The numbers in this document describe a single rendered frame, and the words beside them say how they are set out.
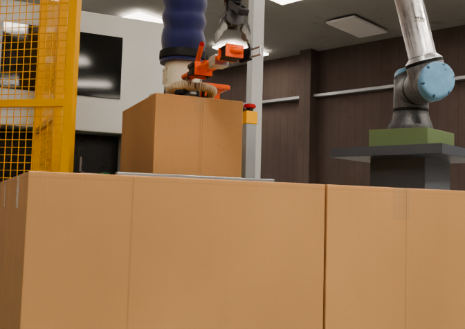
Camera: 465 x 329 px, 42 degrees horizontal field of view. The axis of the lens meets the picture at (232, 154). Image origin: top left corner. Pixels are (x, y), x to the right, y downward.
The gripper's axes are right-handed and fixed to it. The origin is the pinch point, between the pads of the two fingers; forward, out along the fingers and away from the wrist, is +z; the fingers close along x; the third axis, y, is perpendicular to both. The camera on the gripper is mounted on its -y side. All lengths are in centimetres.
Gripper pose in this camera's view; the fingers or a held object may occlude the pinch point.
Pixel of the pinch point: (233, 46)
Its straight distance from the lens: 239.0
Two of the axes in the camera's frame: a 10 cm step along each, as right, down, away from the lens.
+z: -0.3, 10.0, -0.8
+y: -4.0, 0.6, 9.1
